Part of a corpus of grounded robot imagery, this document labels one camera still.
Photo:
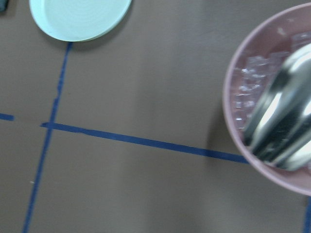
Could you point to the light green plate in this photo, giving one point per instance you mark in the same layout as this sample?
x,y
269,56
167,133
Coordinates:
x,y
78,20

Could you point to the pink bowl with ice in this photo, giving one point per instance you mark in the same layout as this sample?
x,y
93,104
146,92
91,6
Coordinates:
x,y
273,34

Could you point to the metal scoop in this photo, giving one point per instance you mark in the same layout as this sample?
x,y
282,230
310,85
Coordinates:
x,y
279,130

